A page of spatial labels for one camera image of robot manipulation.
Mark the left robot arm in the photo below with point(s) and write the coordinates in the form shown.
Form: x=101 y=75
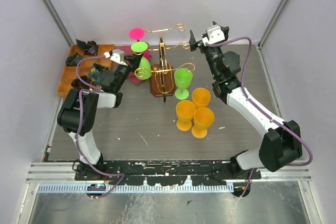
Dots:
x=78 y=112

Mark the green wine glass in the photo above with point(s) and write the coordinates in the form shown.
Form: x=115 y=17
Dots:
x=183 y=78
x=143 y=72

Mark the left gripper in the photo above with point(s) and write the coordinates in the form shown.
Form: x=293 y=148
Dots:
x=133 y=60

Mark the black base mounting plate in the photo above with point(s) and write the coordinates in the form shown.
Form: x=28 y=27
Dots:
x=170 y=172

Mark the red cloth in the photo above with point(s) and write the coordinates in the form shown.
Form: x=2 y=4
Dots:
x=127 y=51

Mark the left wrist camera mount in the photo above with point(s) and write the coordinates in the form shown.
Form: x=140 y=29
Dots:
x=116 y=56

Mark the orange wine glass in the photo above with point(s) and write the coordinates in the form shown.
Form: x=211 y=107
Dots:
x=185 y=111
x=201 y=97
x=203 y=119

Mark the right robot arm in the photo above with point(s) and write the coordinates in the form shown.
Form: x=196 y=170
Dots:
x=281 y=145

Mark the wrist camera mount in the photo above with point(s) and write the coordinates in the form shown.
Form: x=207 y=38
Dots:
x=116 y=56
x=213 y=35

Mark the pink wine glass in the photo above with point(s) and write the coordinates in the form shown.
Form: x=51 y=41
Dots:
x=137 y=34

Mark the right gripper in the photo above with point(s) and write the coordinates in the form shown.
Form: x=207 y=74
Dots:
x=192 y=43

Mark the dark pouch tray left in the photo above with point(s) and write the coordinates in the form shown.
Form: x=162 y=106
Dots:
x=73 y=60

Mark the blue floral fabric pouch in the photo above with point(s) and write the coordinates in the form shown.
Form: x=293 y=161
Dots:
x=96 y=74

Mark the small dark item in tray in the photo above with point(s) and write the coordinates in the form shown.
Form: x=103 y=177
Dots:
x=78 y=84

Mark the dark pouch tray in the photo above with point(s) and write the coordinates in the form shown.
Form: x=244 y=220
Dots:
x=73 y=60
x=90 y=47

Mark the aluminium frame rail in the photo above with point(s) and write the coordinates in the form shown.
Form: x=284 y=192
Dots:
x=65 y=177

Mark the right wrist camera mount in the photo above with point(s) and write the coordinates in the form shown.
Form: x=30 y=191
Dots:
x=213 y=35

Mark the dark pouch tray back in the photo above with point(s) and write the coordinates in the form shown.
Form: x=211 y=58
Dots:
x=90 y=47

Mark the gold wire wine glass rack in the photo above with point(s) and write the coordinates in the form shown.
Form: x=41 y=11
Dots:
x=162 y=83

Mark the orange wine glass back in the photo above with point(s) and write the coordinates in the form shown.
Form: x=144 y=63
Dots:
x=201 y=97

